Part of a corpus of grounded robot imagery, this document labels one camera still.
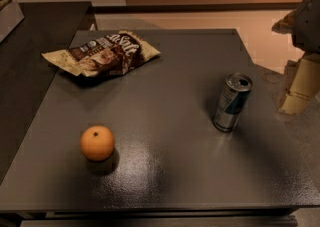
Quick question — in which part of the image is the grey box at left edge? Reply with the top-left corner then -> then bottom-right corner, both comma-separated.
0,0 -> 24,43

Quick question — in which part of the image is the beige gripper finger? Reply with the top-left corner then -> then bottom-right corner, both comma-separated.
272,10 -> 296,34
279,52 -> 320,115

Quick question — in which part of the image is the silver blue redbull can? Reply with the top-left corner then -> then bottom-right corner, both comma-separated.
213,73 -> 253,132

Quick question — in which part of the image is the orange fruit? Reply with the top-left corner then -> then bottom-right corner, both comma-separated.
80,126 -> 115,162

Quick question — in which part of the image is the brown chip bag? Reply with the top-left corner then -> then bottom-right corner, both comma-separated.
42,31 -> 159,78

